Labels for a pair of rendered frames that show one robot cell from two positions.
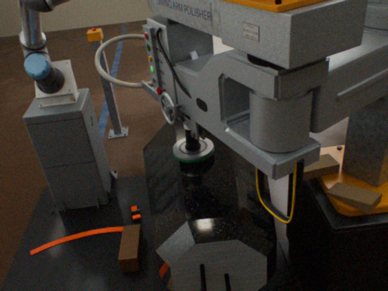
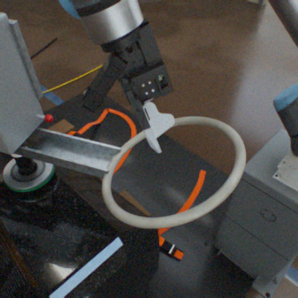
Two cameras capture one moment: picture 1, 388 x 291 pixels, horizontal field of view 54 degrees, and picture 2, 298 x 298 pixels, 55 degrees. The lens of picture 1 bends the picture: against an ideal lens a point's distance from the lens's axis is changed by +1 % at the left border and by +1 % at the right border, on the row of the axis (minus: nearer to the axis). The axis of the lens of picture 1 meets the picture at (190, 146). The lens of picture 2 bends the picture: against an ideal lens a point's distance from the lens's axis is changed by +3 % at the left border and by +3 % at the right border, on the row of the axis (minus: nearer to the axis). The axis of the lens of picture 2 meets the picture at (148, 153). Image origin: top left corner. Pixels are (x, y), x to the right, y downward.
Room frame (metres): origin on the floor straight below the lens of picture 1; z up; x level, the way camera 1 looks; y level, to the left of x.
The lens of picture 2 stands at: (2.63, -0.20, 1.90)
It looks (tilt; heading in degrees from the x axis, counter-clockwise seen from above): 48 degrees down; 135
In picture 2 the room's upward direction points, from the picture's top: straight up
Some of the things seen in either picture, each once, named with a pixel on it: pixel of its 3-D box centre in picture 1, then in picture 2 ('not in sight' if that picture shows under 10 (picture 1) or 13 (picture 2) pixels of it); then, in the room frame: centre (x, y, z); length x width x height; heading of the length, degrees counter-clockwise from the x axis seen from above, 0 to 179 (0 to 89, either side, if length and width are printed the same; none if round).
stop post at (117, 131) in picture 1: (107, 85); not in sight; (3.51, 0.74, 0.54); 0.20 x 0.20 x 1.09; 1
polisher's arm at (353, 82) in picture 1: (364, 66); not in sight; (1.31, -0.68, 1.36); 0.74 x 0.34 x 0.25; 123
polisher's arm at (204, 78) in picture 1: (229, 98); not in sight; (1.30, -0.17, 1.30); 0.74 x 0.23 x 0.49; 26
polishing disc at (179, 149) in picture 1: (193, 147); (28, 169); (1.66, -0.01, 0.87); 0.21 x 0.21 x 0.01
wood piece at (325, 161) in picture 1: (314, 167); not in sight; (1.46, -0.59, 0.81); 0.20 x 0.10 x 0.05; 99
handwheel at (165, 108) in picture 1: (175, 106); not in sight; (1.50, 0.04, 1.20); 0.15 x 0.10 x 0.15; 26
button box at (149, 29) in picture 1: (153, 58); (19, 62); (1.67, 0.12, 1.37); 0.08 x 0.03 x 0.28; 26
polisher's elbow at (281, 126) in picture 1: (279, 112); not in sight; (1.06, -0.30, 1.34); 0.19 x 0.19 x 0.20
